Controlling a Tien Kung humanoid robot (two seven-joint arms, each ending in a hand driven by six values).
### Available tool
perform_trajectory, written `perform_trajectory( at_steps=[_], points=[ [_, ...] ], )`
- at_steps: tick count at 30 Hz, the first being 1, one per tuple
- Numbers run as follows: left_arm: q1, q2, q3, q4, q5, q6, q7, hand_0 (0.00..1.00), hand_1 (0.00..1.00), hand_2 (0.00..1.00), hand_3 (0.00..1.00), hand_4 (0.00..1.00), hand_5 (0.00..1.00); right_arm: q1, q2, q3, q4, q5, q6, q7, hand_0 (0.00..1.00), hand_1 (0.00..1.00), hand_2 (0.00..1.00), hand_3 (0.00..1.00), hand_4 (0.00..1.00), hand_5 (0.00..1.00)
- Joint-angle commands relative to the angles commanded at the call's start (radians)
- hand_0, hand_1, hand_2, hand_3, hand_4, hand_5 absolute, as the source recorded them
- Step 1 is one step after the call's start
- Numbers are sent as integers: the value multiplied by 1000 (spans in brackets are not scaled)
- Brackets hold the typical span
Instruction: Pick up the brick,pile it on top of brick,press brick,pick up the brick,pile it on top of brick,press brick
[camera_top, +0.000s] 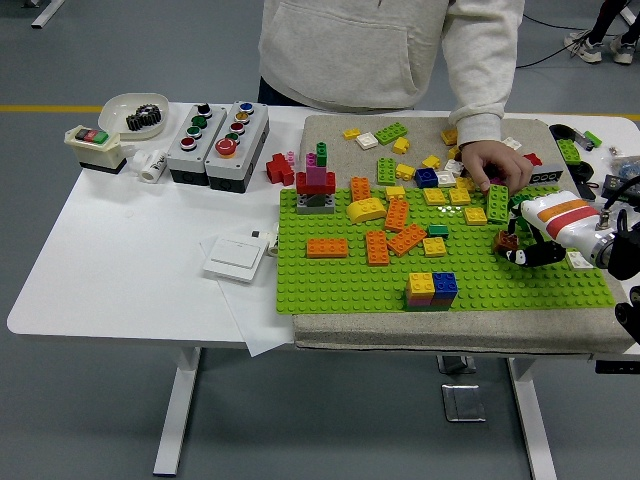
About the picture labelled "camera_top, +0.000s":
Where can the black tape roll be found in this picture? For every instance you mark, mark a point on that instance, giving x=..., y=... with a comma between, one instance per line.
x=582, y=172

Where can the white plastic tray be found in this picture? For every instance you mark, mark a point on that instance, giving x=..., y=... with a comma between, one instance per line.
x=112, y=112

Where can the lime green studded baseplate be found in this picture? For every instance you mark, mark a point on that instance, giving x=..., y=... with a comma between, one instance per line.
x=325, y=285

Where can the white table leg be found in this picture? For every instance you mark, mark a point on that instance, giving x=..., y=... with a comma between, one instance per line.
x=177, y=400
x=534, y=425

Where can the brown toy brick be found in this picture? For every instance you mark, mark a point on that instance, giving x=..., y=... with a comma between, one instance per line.
x=505, y=241

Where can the tall pink toy brick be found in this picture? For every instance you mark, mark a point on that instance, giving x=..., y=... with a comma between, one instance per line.
x=316, y=173

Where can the olive sloped toy brick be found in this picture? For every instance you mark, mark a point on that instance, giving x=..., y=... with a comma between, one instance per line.
x=315, y=200

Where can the yellow curved toy brick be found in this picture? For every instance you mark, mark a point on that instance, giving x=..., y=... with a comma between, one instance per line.
x=366, y=210

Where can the silver black green small tool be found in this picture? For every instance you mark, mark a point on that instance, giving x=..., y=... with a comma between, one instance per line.
x=586, y=140

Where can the white pipe tee fitting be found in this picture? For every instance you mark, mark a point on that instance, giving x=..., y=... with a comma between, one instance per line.
x=152, y=167

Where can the red arch toy brick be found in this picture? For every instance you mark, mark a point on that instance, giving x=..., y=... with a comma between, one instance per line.
x=534, y=159

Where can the small dark green toy brick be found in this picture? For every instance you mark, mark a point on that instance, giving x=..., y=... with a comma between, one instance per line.
x=438, y=230

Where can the small black clip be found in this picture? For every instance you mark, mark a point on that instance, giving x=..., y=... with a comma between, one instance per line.
x=586, y=190

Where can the black circuit module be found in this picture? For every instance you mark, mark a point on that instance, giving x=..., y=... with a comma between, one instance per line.
x=612, y=184

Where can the clear bag of parts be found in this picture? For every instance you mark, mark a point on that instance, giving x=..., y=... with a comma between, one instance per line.
x=627, y=165

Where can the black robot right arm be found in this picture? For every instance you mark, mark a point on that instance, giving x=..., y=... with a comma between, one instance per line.
x=622, y=250

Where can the wide red toy brick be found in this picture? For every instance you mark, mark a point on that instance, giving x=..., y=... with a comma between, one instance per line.
x=302, y=183

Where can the grey four-button control box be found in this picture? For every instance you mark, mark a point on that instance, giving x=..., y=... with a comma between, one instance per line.
x=192, y=157

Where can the tall dark green toy brick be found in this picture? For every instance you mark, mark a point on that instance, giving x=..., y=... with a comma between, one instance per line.
x=321, y=150

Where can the lime green toy brick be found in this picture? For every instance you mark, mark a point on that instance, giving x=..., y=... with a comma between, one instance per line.
x=387, y=171
x=391, y=133
x=569, y=150

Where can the white table foot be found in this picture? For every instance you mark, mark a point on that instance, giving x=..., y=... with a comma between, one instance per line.
x=47, y=12
x=629, y=12

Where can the cream red-green switch box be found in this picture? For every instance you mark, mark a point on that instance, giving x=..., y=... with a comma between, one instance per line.
x=95, y=150

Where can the flat yellow toy brick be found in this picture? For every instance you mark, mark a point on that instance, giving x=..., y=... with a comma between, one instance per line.
x=447, y=136

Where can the magenta toy brick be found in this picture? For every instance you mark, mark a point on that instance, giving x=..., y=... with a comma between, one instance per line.
x=495, y=180

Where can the long grey toy brick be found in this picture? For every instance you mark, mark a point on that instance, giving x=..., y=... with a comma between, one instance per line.
x=547, y=176

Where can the silver floor socket plate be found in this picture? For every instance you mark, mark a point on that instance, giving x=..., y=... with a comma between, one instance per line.
x=455, y=364
x=462, y=402

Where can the orange long toy brick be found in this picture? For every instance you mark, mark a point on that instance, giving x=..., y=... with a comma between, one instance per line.
x=405, y=240
x=377, y=248
x=326, y=248
x=396, y=215
x=360, y=189

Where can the black table control panel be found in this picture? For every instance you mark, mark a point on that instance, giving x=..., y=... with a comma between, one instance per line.
x=617, y=366

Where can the black metal gear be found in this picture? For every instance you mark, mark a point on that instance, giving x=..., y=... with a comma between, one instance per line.
x=135, y=122
x=150, y=112

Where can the grey-brown mat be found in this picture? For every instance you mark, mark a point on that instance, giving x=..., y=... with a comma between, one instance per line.
x=330, y=130

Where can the small yellow toy brick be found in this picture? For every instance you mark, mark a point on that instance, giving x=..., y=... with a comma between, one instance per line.
x=352, y=133
x=454, y=152

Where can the blue toy brick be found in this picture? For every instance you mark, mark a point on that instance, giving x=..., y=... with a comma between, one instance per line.
x=445, y=282
x=426, y=178

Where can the person's left forearm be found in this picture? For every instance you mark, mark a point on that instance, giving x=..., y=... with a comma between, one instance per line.
x=482, y=115

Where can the grey emergency stop control box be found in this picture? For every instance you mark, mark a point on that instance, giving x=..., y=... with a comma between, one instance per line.
x=247, y=147

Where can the white wall switch panel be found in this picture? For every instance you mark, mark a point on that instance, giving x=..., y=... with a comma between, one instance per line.
x=232, y=257

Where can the flat white toy brick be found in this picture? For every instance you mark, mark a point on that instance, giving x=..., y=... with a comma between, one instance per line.
x=580, y=261
x=367, y=140
x=452, y=166
x=512, y=143
x=446, y=178

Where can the small pink toy brick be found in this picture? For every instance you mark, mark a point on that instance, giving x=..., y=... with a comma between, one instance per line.
x=291, y=158

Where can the long lime toy brick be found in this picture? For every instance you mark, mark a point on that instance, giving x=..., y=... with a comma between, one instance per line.
x=498, y=205

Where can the person's left hand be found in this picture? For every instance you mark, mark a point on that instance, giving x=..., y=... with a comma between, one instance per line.
x=500, y=160

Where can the person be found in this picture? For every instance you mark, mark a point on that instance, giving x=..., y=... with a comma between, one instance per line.
x=340, y=50
x=592, y=50

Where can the red toy brick cluster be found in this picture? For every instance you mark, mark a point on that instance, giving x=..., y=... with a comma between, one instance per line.
x=277, y=170

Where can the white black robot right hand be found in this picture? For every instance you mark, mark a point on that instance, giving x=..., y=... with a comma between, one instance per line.
x=560, y=215

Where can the white paper sheet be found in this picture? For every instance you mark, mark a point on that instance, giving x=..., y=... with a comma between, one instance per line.
x=260, y=325

